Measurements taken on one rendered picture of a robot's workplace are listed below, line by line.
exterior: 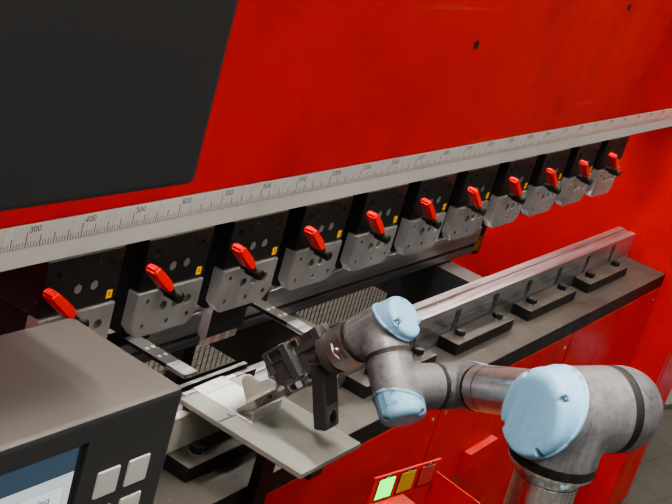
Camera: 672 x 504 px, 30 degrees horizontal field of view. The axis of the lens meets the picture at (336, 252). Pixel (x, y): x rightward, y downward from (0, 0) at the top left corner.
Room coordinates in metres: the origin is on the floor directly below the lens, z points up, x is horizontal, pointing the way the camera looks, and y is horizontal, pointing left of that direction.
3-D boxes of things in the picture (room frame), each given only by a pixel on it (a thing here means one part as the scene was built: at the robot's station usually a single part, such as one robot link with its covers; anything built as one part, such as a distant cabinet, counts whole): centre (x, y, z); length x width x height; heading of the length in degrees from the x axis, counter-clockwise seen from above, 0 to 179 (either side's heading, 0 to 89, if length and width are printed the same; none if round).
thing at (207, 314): (1.97, 0.15, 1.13); 0.10 x 0.02 x 0.10; 151
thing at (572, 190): (3.17, -0.51, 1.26); 0.15 x 0.09 x 0.17; 151
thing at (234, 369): (1.99, 0.14, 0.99); 0.20 x 0.03 x 0.03; 151
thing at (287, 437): (1.89, 0.02, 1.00); 0.26 x 0.18 x 0.01; 61
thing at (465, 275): (3.33, -0.16, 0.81); 0.64 x 0.08 x 0.14; 61
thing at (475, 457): (2.79, -0.48, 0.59); 0.15 x 0.02 x 0.07; 151
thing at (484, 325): (2.82, -0.38, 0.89); 0.30 x 0.05 x 0.03; 151
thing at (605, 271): (3.52, -0.77, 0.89); 0.30 x 0.05 x 0.03; 151
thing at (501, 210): (2.82, -0.32, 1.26); 0.15 x 0.09 x 0.17; 151
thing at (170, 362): (2.03, 0.30, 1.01); 0.26 x 0.12 x 0.05; 61
